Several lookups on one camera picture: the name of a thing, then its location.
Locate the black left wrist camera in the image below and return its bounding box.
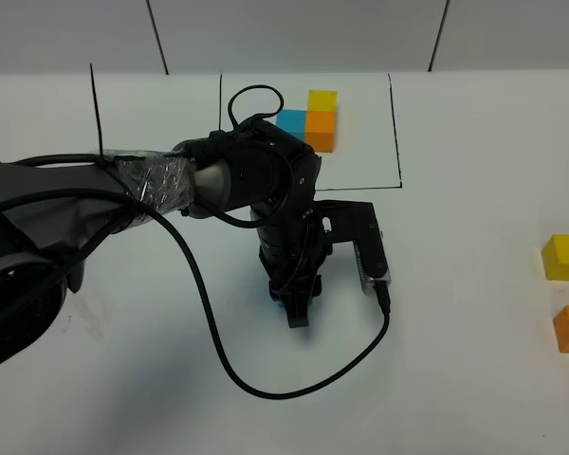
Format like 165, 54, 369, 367
317, 200, 391, 303

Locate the template orange cube block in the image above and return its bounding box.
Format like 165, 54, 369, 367
304, 110, 337, 153

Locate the black camera usb cable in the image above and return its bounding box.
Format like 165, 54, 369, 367
0, 187, 392, 400

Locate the template blue cube block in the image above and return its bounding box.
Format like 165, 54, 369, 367
276, 109, 307, 141

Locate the template yellow cube block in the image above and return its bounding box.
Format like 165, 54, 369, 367
307, 90, 338, 113

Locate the black cable tie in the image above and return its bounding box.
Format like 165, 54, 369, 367
89, 63, 105, 163

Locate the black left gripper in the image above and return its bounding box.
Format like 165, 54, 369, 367
258, 208, 332, 328

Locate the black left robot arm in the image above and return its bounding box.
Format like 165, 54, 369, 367
0, 120, 320, 364

